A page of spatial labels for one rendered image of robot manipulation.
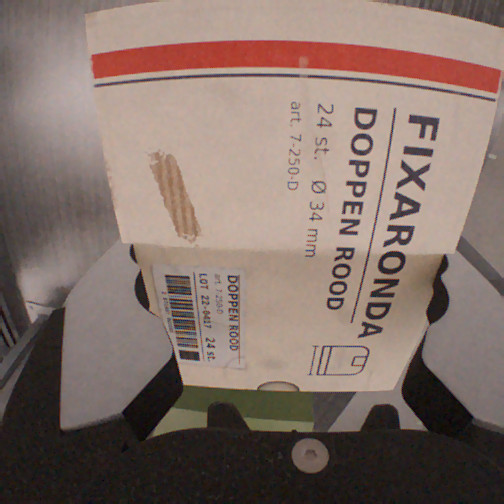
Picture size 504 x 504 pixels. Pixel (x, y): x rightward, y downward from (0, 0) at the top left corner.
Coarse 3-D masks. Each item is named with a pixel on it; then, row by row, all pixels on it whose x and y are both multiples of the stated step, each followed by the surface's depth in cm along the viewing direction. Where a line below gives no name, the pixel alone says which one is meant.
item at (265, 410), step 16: (192, 400) 41; (208, 400) 41; (224, 400) 41; (240, 400) 41; (256, 400) 41; (272, 400) 41; (288, 400) 41; (304, 400) 41; (176, 416) 40; (192, 416) 40; (256, 416) 39; (272, 416) 39; (288, 416) 39; (304, 416) 38; (160, 432) 44
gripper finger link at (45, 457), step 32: (64, 320) 7; (32, 352) 6; (32, 384) 5; (32, 416) 5; (0, 448) 4; (32, 448) 4; (64, 448) 4; (96, 448) 5; (0, 480) 4; (32, 480) 4; (64, 480) 4
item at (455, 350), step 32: (448, 256) 10; (448, 288) 8; (480, 288) 8; (448, 320) 7; (480, 320) 7; (416, 352) 7; (448, 352) 6; (480, 352) 6; (416, 384) 6; (448, 384) 6; (480, 384) 5; (416, 416) 10; (448, 416) 5; (480, 416) 5
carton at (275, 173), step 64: (192, 0) 7; (256, 0) 6; (320, 0) 6; (128, 64) 7; (192, 64) 7; (256, 64) 7; (320, 64) 7; (384, 64) 7; (448, 64) 7; (128, 128) 8; (192, 128) 8; (256, 128) 8; (320, 128) 8; (384, 128) 8; (448, 128) 8; (128, 192) 10; (192, 192) 9; (256, 192) 9; (320, 192) 9; (384, 192) 9; (448, 192) 9; (192, 256) 11; (256, 256) 11; (320, 256) 10; (384, 256) 10; (192, 320) 12; (256, 320) 12; (320, 320) 12; (384, 320) 12; (192, 384) 15; (256, 384) 14; (320, 384) 14; (384, 384) 14
